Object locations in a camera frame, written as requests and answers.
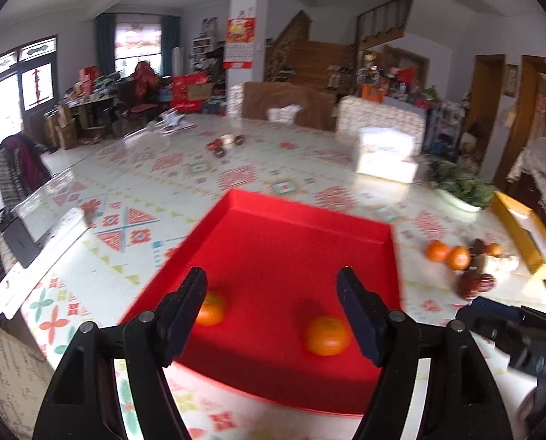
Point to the dark striped clothing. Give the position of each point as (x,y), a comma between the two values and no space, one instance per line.
(20,165)

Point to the framed wall picture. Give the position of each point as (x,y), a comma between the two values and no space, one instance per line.
(511,80)

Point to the patterned chair back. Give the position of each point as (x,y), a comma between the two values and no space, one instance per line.
(383,112)

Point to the wide wooden door frame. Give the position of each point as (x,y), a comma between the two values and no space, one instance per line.
(525,114)

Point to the black power adapter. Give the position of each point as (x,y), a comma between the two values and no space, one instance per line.
(21,243)

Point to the white tissue box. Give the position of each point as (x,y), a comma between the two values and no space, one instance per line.
(385,153)

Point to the cluttered desk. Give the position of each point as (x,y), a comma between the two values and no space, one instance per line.
(94,101)

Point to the red cardboard box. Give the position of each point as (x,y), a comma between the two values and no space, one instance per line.
(188,89)

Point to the pile of colourful goods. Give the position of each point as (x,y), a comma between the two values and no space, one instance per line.
(392,82)

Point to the cardboard boxes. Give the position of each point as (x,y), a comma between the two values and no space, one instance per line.
(62,128)

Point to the teal window curtains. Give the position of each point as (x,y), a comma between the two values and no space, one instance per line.
(104,41)

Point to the white lace cabinet cover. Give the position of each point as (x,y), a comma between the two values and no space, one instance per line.
(541,156)

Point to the red jacket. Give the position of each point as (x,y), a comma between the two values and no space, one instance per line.
(145,78)

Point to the red wall calendar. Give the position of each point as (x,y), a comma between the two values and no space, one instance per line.
(240,41)

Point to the white shelf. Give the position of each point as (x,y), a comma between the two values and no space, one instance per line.
(206,46)

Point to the glass entrance door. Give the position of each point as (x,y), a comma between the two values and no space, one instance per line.
(20,87)

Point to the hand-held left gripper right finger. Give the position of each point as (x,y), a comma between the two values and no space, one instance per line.
(360,321)

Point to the white air conditioner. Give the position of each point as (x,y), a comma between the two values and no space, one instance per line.
(177,62)

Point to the dark red date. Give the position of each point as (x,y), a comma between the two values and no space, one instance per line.
(477,246)

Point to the wooden staircase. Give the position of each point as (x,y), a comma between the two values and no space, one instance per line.
(314,55)

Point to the brown chair back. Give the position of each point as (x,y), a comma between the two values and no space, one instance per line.
(254,98)

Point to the yellow box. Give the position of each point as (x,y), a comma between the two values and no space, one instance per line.
(525,229)

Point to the red tray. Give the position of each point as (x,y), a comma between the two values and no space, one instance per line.
(273,275)

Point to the white power strip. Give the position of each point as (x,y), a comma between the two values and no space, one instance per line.
(39,261)

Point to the white cloth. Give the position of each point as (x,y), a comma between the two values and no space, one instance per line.
(283,113)

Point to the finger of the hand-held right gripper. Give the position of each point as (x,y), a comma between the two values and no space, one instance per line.
(488,321)

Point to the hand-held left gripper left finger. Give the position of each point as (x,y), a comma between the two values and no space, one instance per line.
(188,321)

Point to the patterned tablecloth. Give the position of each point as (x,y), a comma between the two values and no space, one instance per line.
(163,183)

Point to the plate of green vegetables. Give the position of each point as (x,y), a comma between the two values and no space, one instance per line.
(463,188)

